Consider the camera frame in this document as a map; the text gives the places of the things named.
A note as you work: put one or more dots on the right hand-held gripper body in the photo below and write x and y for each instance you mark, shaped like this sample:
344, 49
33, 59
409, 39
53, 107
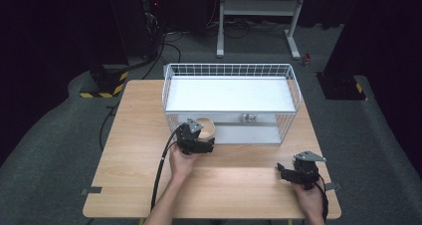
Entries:
305, 172

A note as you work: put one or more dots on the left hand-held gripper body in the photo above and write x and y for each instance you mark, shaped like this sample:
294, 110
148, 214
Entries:
189, 139

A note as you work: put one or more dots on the cream ceramic cup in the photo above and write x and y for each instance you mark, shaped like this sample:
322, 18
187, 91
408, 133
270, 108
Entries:
207, 128

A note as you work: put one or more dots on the person's left hand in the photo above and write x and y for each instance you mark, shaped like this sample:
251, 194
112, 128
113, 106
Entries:
181, 165

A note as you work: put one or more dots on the person's right hand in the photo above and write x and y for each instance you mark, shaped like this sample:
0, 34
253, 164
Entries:
308, 200

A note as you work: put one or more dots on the grey tape strip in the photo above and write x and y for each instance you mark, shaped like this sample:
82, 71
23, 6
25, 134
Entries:
333, 186
91, 190

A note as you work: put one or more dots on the black stand with striped base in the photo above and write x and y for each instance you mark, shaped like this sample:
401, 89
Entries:
106, 82
341, 87

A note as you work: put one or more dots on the small red floor object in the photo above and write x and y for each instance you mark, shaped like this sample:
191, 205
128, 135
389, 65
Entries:
307, 59

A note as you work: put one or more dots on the white metal stand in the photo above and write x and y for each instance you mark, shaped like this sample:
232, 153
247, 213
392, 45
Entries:
258, 7

